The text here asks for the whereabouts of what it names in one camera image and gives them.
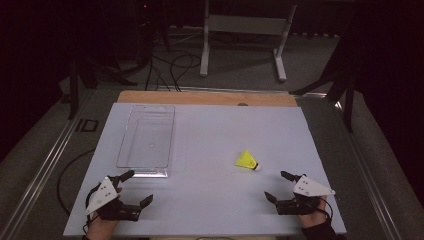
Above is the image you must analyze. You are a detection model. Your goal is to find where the left hand-held gripper cable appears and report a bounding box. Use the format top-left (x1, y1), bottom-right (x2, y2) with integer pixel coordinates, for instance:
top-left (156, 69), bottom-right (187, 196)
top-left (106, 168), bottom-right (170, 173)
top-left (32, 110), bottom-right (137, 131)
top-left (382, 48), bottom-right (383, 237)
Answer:
top-left (83, 185), bottom-right (102, 234)

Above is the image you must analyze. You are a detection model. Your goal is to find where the metal floor rail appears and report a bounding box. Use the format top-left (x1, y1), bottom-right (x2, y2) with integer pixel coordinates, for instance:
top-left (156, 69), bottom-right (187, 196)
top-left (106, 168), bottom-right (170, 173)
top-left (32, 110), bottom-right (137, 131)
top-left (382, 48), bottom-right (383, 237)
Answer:
top-left (0, 89), bottom-right (96, 240)
top-left (328, 94), bottom-right (403, 240)

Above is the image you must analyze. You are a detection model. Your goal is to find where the bundle of black cables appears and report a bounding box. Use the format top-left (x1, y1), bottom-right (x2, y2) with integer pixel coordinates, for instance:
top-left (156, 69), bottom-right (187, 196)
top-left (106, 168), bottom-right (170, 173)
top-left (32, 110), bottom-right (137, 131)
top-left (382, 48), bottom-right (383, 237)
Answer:
top-left (143, 39), bottom-right (203, 93)

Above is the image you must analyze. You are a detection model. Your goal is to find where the person's right hand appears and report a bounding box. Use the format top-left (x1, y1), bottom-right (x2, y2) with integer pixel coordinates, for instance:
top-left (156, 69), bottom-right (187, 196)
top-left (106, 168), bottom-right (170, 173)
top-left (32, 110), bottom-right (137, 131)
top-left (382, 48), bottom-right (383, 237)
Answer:
top-left (299, 195), bottom-right (330, 230)

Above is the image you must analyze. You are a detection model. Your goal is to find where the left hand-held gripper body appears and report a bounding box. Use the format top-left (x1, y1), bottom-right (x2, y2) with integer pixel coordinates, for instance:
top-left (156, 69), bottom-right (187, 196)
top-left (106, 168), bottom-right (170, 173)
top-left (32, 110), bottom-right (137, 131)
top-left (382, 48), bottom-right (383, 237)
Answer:
top-left (85, 175), bottom-right (141, 222)

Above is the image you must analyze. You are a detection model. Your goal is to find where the clear plastic container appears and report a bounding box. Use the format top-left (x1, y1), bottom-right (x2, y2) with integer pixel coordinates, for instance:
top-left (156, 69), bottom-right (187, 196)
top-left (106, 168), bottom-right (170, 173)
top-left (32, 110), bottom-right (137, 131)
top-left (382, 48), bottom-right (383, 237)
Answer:
top-left (115, 103), bottom-right (176, 179)

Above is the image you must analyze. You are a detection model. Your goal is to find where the hand-held gripper cable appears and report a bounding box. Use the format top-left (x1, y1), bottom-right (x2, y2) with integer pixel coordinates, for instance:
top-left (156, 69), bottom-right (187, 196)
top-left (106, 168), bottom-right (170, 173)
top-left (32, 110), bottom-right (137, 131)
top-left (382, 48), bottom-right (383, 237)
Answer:
top-left (319, 196), bottom-right (335, 220)
top-left (83, 185), bottom-right (102, 234)

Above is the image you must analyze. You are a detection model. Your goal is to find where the black floor cable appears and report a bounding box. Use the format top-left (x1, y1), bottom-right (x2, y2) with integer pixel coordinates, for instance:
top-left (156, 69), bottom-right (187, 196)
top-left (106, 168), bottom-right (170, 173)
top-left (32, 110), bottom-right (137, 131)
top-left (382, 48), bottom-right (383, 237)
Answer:
top-left (56, 148), bottom-right (96, 217)

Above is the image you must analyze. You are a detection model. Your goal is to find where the person's left hand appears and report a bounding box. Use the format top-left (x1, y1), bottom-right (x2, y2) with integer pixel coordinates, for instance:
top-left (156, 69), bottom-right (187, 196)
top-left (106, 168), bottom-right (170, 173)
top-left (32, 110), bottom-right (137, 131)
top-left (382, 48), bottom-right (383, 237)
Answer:
top-left (86, 213), bottom-right (120, 240)

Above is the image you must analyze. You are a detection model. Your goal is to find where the right hand-held gripper cable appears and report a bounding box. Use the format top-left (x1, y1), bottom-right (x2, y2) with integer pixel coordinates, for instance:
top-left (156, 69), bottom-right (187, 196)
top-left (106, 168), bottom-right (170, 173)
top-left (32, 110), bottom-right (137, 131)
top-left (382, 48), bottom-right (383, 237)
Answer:
top-left (319, 196), bottom-right (335, 220)

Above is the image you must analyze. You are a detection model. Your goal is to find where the black tripod stand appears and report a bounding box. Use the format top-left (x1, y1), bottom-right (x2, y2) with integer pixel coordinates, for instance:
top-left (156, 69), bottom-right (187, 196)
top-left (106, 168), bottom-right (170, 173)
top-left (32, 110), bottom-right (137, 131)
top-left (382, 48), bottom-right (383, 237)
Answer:
top-left (67, 54), bottom-right (138, 121)
top-left (289, 29), bottom-right (356, 134)

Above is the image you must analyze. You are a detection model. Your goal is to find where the yellow shuttlecock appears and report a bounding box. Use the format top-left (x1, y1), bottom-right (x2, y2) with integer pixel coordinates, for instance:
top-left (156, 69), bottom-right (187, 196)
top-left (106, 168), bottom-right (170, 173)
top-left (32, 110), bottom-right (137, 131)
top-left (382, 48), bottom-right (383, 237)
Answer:
top-left (234, 149), bottom-right (262, 172)

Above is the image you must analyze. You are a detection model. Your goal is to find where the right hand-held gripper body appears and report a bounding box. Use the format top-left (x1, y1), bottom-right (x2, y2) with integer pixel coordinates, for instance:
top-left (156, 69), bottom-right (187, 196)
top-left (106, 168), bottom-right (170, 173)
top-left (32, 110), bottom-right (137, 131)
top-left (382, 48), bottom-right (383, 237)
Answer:
top-left (274, 175), bottom-right (336, 216)

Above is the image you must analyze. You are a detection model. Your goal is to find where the white metal stand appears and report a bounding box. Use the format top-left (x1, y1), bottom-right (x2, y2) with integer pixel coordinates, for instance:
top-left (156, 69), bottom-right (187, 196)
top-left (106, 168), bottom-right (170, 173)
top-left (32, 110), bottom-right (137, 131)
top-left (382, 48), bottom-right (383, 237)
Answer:
top-left (199, 0), bottom-right (299, 83)

